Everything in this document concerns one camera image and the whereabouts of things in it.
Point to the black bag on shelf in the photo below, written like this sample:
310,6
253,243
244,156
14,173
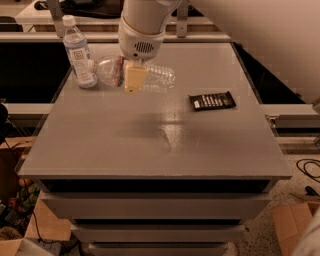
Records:
103,9

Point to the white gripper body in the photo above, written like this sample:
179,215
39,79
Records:
137,44

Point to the clear water bottle red label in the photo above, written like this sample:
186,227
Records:
109,70

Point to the grey drawer cabinet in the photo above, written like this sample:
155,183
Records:
145,174

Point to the cardboard box right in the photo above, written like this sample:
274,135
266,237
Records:
290,222

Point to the cardboard box with items left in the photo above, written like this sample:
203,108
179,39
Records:
28,227

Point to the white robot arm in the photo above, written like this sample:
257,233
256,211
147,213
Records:
284,35

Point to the water bottle white blue label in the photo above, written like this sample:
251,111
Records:
78,53

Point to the black snack bar wrapper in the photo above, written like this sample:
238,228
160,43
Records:
216,101

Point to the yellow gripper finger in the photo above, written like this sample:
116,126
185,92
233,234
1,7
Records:
135,73

